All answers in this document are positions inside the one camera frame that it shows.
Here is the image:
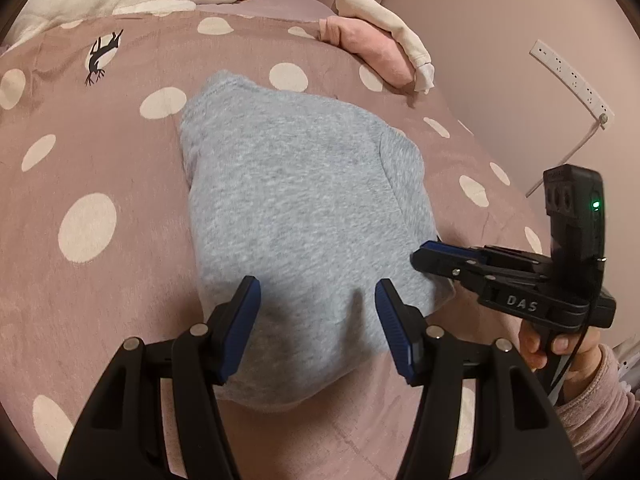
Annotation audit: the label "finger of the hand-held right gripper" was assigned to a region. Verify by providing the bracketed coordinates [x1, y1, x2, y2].
[470, 245, 551, 273]
[411, 241, 493, 293]

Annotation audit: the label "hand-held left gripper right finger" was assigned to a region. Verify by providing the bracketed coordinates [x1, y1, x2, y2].
[374, 279, 585, 480]

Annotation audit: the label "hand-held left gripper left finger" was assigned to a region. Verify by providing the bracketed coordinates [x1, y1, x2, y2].
[57, 275, 263, 480]

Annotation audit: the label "grey sweater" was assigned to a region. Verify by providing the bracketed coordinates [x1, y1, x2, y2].
[177, 71, 457, 413]

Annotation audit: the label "pink and white folded clothes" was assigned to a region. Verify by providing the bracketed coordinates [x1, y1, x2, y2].
[334, 0, 435, 95]

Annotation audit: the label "person's right hand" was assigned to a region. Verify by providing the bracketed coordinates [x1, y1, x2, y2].
[517, 317, 603, 403]

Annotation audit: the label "white object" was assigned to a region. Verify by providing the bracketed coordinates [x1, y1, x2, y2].
[612, 340, 638, 391]

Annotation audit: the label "pink polka dot blanket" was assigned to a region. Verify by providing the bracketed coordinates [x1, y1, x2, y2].
[0, 0, 556, 480]

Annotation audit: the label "white wall power strip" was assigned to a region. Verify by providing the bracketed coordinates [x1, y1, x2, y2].
[530, 39, 615, 123]

